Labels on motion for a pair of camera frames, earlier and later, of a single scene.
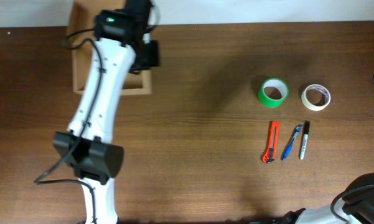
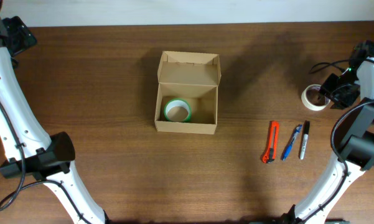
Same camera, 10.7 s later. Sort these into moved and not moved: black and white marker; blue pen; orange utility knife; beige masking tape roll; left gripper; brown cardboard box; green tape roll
Moved: left gripper; green tape roll; brown cardboard box
Not moved: black and white marker; beige masking tape roll; orange utility knife; blue pen
